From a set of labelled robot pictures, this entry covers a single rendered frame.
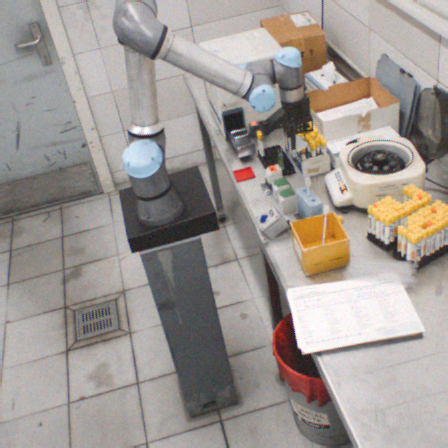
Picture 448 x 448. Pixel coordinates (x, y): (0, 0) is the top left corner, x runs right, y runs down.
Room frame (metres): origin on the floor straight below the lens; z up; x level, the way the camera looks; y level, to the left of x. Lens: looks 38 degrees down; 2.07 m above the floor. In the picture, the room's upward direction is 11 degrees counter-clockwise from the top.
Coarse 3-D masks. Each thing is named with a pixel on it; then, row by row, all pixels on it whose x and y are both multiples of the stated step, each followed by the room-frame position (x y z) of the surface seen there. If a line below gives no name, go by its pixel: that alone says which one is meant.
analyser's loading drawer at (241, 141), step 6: (234, 126) 2.10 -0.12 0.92; (240, 126) 2.09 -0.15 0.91; (228, 132) 2.07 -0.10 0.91; (234, 132) 2.01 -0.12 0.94; (240, 132) 2.01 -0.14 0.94; (234, 138) 2.01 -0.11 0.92; (240, 138) 1.96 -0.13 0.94; (246, 138) 1.96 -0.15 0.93; (234, 144) 1.97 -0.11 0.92; (240, 144) 1.96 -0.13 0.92; (246, 144) 1.95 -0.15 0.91; (252, 144) 1.91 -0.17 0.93; (240, 150) 1.91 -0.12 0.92; (246, 150) 1.91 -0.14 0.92; (252, 150) 1.91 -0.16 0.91; (240, 156) 1.90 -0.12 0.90
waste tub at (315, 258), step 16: (304, 224) 1.37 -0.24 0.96; (320, 224) 1.38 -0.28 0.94; (336, 224) 1.35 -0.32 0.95; (304, 240) 1.37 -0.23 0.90; (320, 240) 1.38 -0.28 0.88; (336, 240) 1.36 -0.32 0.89; (304, 256) 1.25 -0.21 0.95; (320, 256) 1.25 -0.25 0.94; (336, 256) 1.25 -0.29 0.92; (304, 272) 1.25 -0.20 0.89; (320, 272) 1.25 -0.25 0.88
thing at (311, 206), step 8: (296, 192) 1.52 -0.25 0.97; (304, 192) 1.50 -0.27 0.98; (312, 192) 1.50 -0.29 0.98; (304, 200) 1.47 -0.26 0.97; (312, 200) 1.46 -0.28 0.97; (320, 200) 1.45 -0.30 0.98; (304, 208) 1.47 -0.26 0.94; (312, 208) 1.43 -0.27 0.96; (320, 208) 1.44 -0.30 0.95; (296, 216) 1.51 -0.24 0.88; (304, 216) 1.48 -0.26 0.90; (312, 216) 1.43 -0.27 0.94
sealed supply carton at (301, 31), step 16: (288, 16) 2.76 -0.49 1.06; (304, 16) 2.72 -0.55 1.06; (272, 32) 2.61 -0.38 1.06; (288, 32) 2.57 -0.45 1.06; (304, 32) 2.54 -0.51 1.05; (320, 32) 2.51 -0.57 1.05; (304, 48) 2.48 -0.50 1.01; (320, 48) 2.49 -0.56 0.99; (304, 64) 2.48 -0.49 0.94; (320, 64) 2.49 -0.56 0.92
